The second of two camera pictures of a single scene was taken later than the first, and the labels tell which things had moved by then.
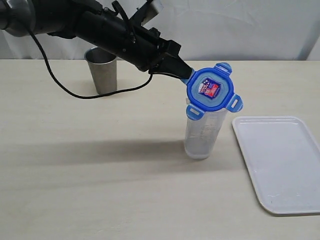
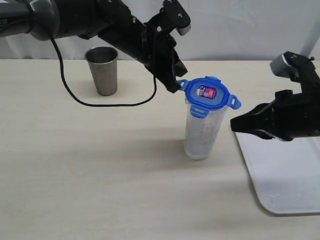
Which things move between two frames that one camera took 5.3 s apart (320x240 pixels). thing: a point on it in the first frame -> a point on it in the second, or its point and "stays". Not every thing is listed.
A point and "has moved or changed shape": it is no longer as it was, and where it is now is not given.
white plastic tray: (283, 158) stays
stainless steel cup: (103, 66) stays
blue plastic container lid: (211, 88) has moved or changed shape
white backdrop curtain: (203, 30) stays
